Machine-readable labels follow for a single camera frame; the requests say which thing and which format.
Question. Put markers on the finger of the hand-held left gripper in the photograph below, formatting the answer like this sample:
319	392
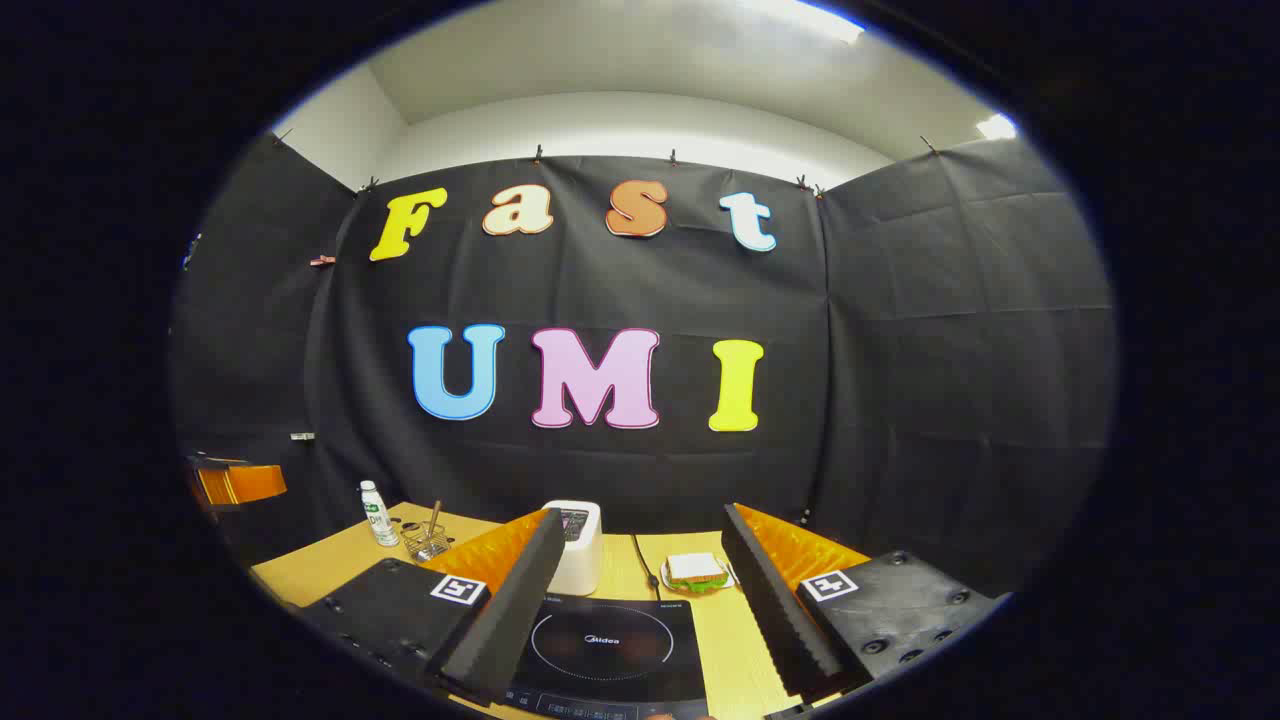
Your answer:
250	483

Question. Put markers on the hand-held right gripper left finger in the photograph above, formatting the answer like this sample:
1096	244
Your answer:
510	610

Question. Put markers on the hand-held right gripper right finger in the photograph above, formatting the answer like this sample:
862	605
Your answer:
775	610

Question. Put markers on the black induction cooktop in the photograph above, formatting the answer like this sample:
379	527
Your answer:
610	680

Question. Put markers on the white toaster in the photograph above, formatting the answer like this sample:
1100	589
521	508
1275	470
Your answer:
585	560

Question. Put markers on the sandwich with lettuce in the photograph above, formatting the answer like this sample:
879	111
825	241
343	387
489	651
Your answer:
695	568

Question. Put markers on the white plate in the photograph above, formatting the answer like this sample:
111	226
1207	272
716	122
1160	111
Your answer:
668	581

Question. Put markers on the wooden stick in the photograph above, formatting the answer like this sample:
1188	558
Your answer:
435	515

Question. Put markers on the white drink bottle green label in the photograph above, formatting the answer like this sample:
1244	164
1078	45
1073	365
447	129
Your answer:
378	520

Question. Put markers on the small ceiling light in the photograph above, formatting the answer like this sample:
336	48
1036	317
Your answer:
997	127

